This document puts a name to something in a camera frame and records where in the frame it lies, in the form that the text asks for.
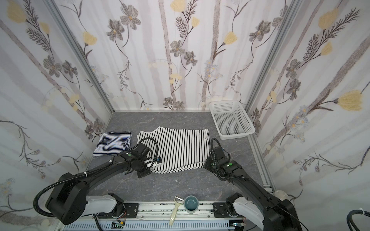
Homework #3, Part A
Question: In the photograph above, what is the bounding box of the black white striped tank top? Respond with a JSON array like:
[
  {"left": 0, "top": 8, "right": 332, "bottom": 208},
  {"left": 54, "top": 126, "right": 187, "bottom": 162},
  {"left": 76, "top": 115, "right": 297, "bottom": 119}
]
[{"left": 137, "top": 127, "right": 210, "bottom": 174}]

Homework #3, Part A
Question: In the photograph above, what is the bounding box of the white plastic laundry basket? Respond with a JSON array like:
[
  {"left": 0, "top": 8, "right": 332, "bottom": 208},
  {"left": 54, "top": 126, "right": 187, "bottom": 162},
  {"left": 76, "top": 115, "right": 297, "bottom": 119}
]
[{"left": 209, "top": 100, "right": 256, "bottom": 140}]

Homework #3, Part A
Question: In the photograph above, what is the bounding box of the cream handled peeler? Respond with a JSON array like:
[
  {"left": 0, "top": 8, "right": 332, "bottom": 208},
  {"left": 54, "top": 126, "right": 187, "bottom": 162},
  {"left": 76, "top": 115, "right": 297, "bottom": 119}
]
[{"left": 169, "top": 196, "right": 184, "bottom": 226}]

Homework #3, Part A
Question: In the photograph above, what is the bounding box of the blue white striped tank top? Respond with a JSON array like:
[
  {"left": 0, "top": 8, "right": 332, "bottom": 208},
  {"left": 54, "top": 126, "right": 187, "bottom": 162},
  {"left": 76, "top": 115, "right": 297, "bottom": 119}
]
[{"left": 93, "top": 131, "right": 132, "bottom": 157}]

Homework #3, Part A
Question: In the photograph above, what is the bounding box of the aluminium mounting rail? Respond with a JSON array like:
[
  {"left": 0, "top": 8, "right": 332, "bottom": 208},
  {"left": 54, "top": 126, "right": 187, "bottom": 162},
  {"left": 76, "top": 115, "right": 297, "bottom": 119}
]
[{"left": 53, "top": 200, "right": 298, "bottom": 231}]

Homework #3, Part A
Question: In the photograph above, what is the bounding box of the black corrugated left cable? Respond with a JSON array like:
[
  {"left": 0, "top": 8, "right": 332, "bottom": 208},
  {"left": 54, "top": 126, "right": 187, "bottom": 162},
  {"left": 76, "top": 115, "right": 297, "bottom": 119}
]
[{"left": 32, "top": 137, "right": 160, "bottom": 231}]

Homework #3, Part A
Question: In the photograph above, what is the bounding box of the teal ceramic cup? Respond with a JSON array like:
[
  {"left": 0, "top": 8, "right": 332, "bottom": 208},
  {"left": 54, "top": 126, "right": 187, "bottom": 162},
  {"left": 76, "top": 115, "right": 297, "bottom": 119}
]
[{"left": 184, "top": 195, "right": 199, "bottom": 214}]

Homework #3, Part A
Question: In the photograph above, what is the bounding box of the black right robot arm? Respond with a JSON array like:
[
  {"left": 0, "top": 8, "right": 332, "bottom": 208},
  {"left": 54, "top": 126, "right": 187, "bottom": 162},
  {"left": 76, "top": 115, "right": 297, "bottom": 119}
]
[{"left": 203, "top": 146, "right": 302, "bottom": 231}]

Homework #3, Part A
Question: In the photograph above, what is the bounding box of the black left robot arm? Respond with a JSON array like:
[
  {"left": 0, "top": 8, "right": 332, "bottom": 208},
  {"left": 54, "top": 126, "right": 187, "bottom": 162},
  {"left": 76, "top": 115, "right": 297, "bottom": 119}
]
[{"left": 45, "top": 143, "right": 152, "bottom": 225}]

